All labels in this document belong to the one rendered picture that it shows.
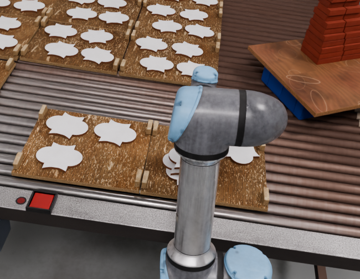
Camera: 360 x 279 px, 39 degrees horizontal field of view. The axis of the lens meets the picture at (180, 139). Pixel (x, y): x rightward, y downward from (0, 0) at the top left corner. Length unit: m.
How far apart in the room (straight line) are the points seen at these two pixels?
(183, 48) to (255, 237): 1.06
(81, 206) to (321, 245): 0.74
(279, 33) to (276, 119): 1.71
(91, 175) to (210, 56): 0.92
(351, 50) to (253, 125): 1.38
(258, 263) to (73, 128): 0.88
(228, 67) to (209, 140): 1.35
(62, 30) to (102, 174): 0.94
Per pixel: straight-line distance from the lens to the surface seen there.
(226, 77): 2.25
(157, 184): 1.65
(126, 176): 1.67
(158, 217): 1.59
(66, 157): 1.72
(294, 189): 1.78
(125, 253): 2.65
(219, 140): 1.01
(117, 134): 1.81
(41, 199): 1.62
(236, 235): 1.58
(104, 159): 1.73
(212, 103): 0.99
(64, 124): 1.86
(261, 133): 1.01
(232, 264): 1.22
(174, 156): 1.68
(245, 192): 1.69
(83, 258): 2.63
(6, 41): 2.35
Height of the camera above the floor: 2.10
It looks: 40 degrees down
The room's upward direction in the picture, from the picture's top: 8 degrees clockwise
